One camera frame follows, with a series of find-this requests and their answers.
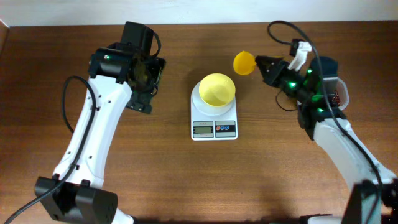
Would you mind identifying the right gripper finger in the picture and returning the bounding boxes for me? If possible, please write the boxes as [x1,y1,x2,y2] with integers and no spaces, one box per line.
[255,55,284,66]
[257,63,285,86]

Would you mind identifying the yellow measuring scoop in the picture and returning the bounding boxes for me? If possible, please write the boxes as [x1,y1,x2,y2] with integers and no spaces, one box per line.
[233,51,258,75]

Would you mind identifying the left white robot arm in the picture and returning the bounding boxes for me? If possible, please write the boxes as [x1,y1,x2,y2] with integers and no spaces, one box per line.
[35,22,165,223]

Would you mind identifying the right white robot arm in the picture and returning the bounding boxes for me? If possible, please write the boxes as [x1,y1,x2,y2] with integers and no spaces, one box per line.
[255,56,397,223]

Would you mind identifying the yellow plastic bowl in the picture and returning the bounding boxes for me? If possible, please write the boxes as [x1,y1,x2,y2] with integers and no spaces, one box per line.
[199,73,236,107]

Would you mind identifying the white digital kitchen scale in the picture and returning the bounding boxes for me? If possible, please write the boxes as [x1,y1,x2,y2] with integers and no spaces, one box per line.
[190,82,238,141]

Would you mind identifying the red beans in container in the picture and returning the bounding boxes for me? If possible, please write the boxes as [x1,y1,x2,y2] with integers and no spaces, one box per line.
[332,90,341,106]

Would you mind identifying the clear plastic container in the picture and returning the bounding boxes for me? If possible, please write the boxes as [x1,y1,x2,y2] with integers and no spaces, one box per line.
[323,77,349,110]

